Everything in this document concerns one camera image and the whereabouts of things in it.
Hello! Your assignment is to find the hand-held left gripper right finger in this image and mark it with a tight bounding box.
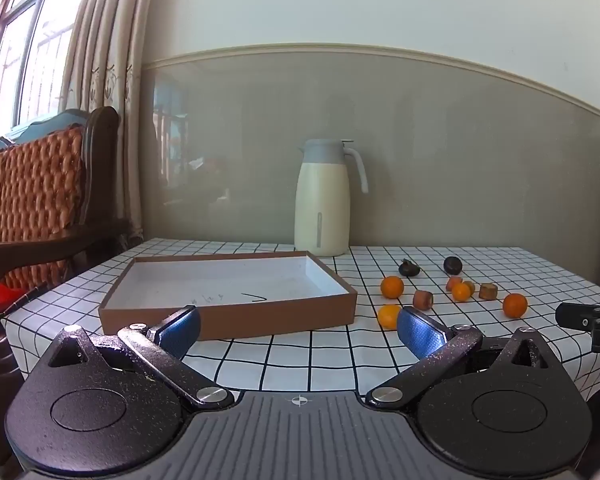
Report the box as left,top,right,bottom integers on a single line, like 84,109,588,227
365,306,553,411

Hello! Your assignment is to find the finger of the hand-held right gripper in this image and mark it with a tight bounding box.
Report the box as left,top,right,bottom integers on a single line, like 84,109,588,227
555,302,600,332

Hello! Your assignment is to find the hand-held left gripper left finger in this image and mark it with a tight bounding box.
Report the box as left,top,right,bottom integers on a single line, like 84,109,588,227
47,305,236,411

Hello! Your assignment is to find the brown cardboard box tray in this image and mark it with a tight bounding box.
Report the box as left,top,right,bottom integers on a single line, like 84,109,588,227
98,250,358,342

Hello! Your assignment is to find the black white checked tablecloth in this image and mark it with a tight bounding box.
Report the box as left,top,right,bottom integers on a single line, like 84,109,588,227
0,238,600,398

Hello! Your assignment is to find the cream and grey thermos jug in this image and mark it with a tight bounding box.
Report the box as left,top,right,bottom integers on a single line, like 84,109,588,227
294,138,370,257

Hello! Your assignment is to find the red cloth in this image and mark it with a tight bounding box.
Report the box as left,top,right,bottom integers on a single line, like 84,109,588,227
0,282,26,313

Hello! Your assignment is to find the dark wooden bench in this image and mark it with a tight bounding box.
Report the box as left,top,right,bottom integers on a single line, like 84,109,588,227
0,106,131,466

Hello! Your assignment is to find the orange woven bench cushion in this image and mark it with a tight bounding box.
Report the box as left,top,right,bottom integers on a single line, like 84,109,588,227
0,125,88,288

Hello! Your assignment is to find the beige patterned curtain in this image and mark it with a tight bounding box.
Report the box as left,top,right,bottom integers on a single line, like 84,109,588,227
55,0,158,246

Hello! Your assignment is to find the blue cloth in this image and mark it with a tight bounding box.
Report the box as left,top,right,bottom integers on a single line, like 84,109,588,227
0,110,91,158

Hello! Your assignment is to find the window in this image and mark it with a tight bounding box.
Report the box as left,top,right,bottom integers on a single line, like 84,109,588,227
0,0,106,146

